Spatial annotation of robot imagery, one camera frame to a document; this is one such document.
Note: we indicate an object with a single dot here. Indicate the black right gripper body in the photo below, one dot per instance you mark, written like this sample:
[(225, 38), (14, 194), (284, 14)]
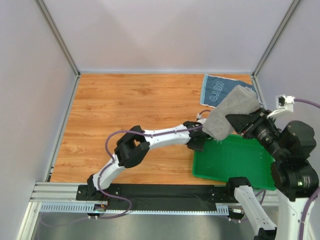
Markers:
[(250, 122)]

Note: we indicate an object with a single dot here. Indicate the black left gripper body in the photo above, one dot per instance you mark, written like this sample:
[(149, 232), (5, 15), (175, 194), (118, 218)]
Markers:
[(197, 141)]

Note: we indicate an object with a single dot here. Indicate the grey terry towel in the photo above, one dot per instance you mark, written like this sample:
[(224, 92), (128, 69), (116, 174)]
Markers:
[(241, 100)]

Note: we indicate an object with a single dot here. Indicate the green plastic tray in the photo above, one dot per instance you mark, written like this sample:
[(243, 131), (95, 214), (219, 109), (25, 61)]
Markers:
[(234, 157)]

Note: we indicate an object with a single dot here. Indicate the blue patterned towel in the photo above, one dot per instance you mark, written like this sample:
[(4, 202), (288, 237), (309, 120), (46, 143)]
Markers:
[(215, 88)]

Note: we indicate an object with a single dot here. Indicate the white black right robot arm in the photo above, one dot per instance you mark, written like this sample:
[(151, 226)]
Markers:
[(295, 180)]

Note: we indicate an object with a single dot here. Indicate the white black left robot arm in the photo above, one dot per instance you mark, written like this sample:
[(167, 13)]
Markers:
[(128, 148)]

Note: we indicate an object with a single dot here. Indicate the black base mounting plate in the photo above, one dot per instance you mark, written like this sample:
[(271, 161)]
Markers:
[(161, 197)]

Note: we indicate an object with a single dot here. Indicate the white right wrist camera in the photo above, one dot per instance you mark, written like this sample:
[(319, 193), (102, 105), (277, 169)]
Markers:
[(284, 105)]

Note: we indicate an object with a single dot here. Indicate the aluminium frame post right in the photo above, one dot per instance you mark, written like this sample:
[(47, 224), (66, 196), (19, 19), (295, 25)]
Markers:
[(294, 5)]

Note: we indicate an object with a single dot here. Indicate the aluminium frame post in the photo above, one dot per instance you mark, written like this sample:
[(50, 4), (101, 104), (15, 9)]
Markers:
[(57, 35), (294, 5)]

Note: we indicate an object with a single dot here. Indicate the aluminium front rail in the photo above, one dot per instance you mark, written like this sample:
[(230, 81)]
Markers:
[(72, 198)]

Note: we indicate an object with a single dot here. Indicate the aluminium frame post left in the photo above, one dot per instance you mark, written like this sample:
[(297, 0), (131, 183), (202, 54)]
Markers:
[(57, 35)]

